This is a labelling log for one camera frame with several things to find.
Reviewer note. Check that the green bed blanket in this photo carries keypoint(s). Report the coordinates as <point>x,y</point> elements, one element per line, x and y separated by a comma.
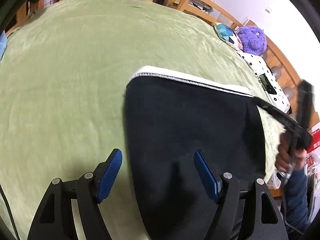
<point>75,79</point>

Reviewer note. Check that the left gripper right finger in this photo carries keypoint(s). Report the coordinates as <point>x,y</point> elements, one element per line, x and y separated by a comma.
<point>245,209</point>

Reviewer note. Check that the white dotted pillow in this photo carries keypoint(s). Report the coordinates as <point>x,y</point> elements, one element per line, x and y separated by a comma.
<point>268,81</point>

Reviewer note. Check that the wooden bed frame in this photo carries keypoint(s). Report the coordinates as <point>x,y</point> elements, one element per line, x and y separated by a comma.
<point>200,0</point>

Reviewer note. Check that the black track pants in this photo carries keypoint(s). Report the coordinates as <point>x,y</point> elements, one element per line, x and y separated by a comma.
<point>169,115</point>

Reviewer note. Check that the colourful geometric pillow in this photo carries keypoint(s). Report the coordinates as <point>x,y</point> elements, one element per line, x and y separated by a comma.
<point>227,35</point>

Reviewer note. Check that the blue sleeve right forearm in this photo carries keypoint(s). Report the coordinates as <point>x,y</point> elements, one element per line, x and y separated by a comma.
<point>296,201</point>

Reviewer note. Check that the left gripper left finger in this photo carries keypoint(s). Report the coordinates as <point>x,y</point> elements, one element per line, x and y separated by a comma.
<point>54,216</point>

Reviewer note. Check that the light blue towel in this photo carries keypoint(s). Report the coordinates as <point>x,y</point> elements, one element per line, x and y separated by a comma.
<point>3,44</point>

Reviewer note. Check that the right hand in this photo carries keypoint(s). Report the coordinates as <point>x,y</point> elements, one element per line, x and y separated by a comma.
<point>283,160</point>

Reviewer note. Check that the purple plush toy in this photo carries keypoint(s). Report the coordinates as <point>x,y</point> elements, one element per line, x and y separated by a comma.
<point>254,40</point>

